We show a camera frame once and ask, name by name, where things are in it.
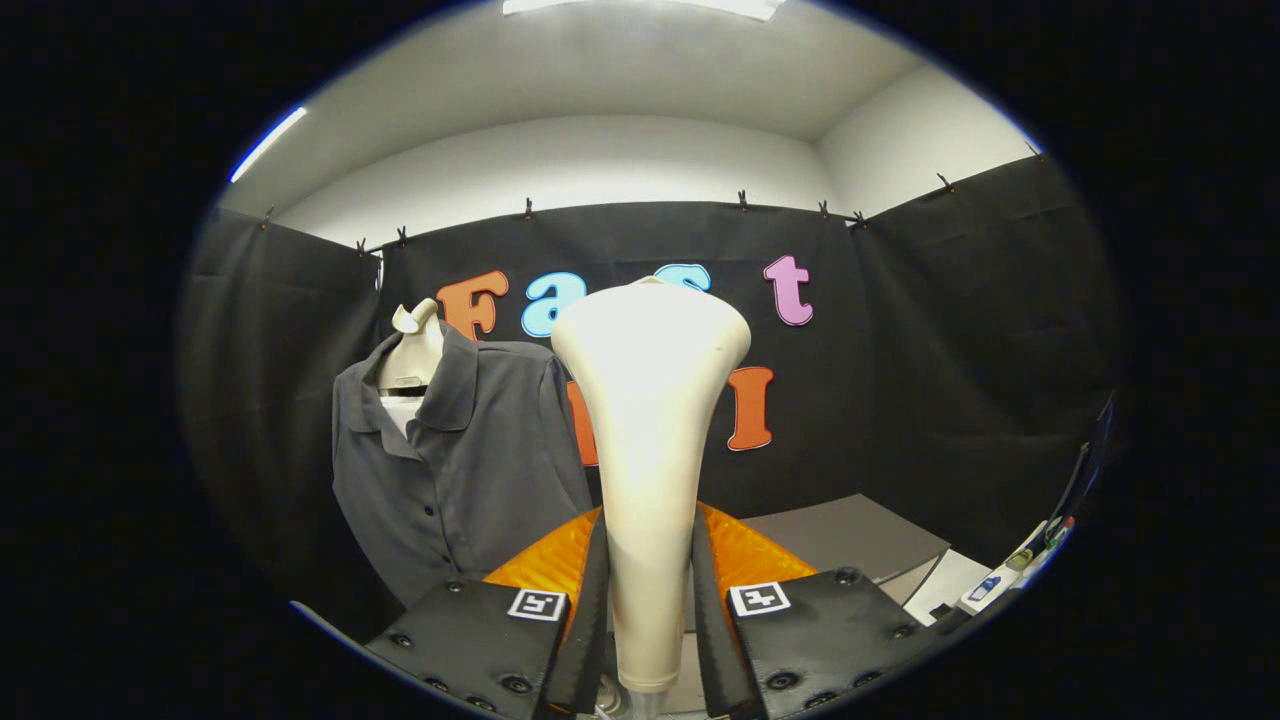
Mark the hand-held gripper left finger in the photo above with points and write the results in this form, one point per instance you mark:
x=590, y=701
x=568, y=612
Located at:
x=585, y=640

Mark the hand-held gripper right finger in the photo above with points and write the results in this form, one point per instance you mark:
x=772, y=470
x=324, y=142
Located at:
x=712, y=640

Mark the grey button shirt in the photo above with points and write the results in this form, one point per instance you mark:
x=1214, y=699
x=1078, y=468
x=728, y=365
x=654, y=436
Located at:
x=490, y=470

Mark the white garment steamer head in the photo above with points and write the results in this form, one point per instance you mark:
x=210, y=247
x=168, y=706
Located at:
x=650, y=430

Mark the grey cabinet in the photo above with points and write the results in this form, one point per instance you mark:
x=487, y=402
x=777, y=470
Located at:
x=850, y=535

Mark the white desk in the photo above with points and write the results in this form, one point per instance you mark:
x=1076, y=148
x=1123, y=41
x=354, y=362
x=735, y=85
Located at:
x=950, y=585

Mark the small blue item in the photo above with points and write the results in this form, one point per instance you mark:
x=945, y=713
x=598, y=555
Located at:
x=985, y=588

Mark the white mannequin torso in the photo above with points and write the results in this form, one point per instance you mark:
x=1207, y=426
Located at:
x=415, y=355

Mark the narrow ceiling light strip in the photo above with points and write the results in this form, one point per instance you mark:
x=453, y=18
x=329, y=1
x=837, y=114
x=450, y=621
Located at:
x=268, y=145

